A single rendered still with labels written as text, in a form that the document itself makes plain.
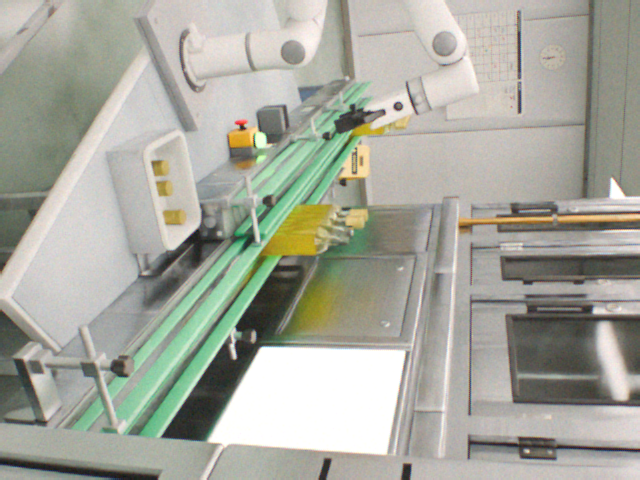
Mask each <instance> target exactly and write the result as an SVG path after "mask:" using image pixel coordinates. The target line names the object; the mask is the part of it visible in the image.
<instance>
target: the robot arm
mask: <svg viewBox="0 0 640 480"><path fill-rule="evenodd" d="M397 2H398V4H399V5H400V7H401V9H402V10H404V12H405V14H406V16H407V18H408V20H409V22H410V24H411V26H412V28H413V30H414V31H415V33H416V35H417V37H418V39H419V40H420V42H421V44H422V46H423V48H424V50H425V51H426V53H427V55H428V56H429V57H430V58H431V59H432V60H433V61H434V62H436V64H438V66H439V69H437V70H435V71H431V72H428V73H426V74H423V75H421V76H418V77H415V78H413V79H410V80H407V81H406V87H404V88H401V89H398V90H396V91H393V92H390V93H388V94H385V95H383V96H380V97H378V98H375V99H373V100H371V101H369V102H368V103H367V104H366V105H365V106H363V107H360V108H358V109H353V110H351V111H348V112H345V113H342V115H340V116H339V118H340V119H337V120H334V121H333V123H334V126H335V129H336V131H338V134H343V133H346V132H349V131H351V130H354V129H356V128H358V127H361V126H363V125H366V124H368V123H371V122H372V123H371V125H370V127H369V128H370V129H376V128H379V127H381V126H383V125H386V124H389V123H391V122H394V121H396V120H399V119H401V118H403V117H406V116H408V115H410V114H412V113H415V115H418V116H419V115H422V114H424V113H427V112H430V111H433V110H436V109H439V108H441V107H444V106H447V105H450V104H453V103H456V102H458V101H461V100H464V99H467V98H470V97H472V96H475V95H476V94H477V93H478V92H479V82H478V80H477V76H476V72H475V70H474V66H473V65H472V63H471V60H470V56H469V50H468V43H467V38H466V35H464V34H463V32H462V31H461V30H460V29H459V28H458V26H457V24H456V22H455V20H454V19H453V17H452V15H451V13H450V11H449V9H448V8H447V6H446V4H445V2H444V0H397ZM326 6H327V0H284V7H285V10H286V20H285V25H284V28H283V29H281V30H260V31H252V32H246V33H240V34H233V35H227V36H221V37H214V38H208V39H206V36H205V35H201V34H200V33H198V31H197V27H196V26H195V23H193V22H191V23H189V24H188V28H189V31H190V32H191V33H190V34H188V36H187V37H186V39H185V42H183V58H184V63H185V67H186V70H187V73H188V75H189V78H190V79H191V82H192V83H193V84H194V85H195V86H196V87H198V86H201V85H203V84H204V82H205V80H206V79H207V78H215V77H222V76H229V75H236V74H243V73H251V72H257V71H265V70H293V69H298V68H302V67H304V66H306V65H307V64H309V63H310V62H311V60H312V59H313V58H314V56H315V53H316V51H317V48H318V45H319V43H320V40H321V35H322V29H323V23H324V17H325V12H326ZM356 111H357V112H356Z"/></svg>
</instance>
